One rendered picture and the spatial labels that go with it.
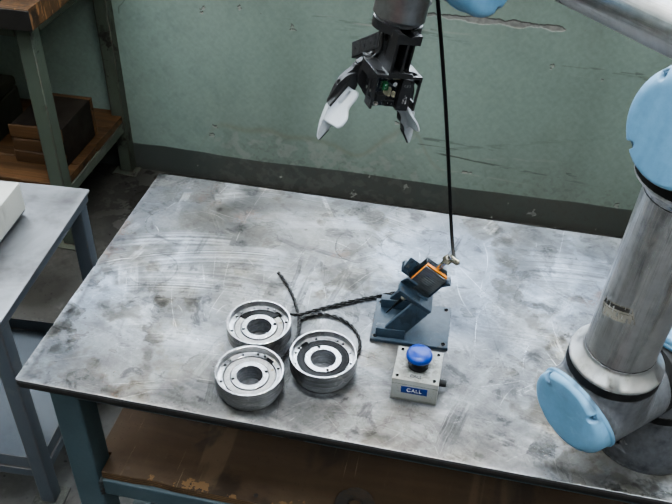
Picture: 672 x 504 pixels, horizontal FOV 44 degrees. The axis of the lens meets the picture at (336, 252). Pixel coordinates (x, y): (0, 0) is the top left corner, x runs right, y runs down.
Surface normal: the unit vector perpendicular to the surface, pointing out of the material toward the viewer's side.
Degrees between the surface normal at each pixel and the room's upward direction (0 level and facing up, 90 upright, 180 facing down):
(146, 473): 0
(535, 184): 90
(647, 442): 72
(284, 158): 90
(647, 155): 82
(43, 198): 0
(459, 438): 0
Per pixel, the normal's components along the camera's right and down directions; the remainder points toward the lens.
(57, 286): 0.02, -0.78
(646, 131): -0.83, 0.22
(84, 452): -0.22, 0.61
